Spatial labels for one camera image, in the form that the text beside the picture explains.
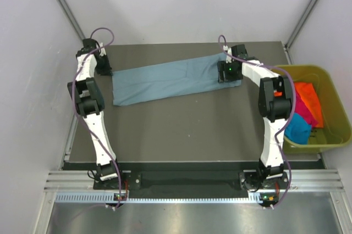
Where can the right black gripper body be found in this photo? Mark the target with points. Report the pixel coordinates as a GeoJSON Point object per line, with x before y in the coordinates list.
{"type": "Point", "coordinates": [229, 69]}

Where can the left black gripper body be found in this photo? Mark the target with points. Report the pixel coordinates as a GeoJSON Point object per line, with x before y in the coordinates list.
{"type": "Point", "coordinates": [102, 66]}

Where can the light blue t shirt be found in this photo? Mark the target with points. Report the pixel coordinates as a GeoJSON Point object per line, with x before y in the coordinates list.
{"type": "Point", "coordinates": [153, 82]}

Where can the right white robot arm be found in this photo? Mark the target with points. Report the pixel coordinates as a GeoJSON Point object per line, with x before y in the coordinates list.
{"type": "Point", "coordinates": [276, 100]}

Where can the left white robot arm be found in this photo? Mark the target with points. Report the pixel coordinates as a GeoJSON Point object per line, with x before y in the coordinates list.
{"type": "Point", "coordinates": [89, 104]}

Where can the orange t shirt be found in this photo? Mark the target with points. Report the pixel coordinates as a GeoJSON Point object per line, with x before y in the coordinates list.
{"type": "Point", "coordinates": [310, 98]}

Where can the magenta t shirt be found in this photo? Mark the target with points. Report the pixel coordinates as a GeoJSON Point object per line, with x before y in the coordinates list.
{"type": "Point", "coordinates": [302, 110]}

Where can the bright blue t shirt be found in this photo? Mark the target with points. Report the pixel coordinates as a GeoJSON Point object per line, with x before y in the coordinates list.
{"type": "Point", "coordinates": [298, 130]}

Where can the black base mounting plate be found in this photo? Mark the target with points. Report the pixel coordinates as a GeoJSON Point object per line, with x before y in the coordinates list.
{"type": "Point", "coordinates": [189, 179]}

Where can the olive green plastic bin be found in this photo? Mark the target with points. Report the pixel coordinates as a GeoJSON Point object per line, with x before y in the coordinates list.
{"type": "Point", "coordinates": [336, 132]}

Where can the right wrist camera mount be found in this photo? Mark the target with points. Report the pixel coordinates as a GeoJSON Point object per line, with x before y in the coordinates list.
{"type": "Point", "coordinates": [228, 51]}

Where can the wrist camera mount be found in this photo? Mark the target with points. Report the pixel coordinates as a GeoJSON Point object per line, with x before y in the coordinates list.
{"type": "Point", "coordinates": [102, 50]}
{"type": "Point", "coordinates": [228, 51]}

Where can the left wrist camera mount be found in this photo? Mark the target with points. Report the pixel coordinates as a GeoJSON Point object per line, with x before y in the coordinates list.
{"type": "Point", "coordinates": [102, 50]}

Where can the left aluminium corner post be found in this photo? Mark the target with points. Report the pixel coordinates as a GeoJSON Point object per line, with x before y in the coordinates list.
{"type": "Point", "coordinates": [64, 6]}

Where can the aluminium corner post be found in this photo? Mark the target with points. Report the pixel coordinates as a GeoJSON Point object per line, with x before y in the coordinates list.
{"type": "Point", "coordinates": [64, 6]}
{"type": "Point", "coordinates": [299, 25]}

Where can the aluminium frame rail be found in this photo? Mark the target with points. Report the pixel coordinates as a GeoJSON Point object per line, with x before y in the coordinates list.
{"type": "Point", "coordinates": [312, 180]}

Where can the slotted grey cable duct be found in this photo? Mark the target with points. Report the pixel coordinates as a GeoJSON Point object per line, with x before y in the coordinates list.
{"type": "Point", "coordinates": [114, 198]}

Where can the right aluminium corner post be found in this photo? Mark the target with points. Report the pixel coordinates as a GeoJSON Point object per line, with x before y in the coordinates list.
{"type": "Point", "coordinates": [299, 25]}

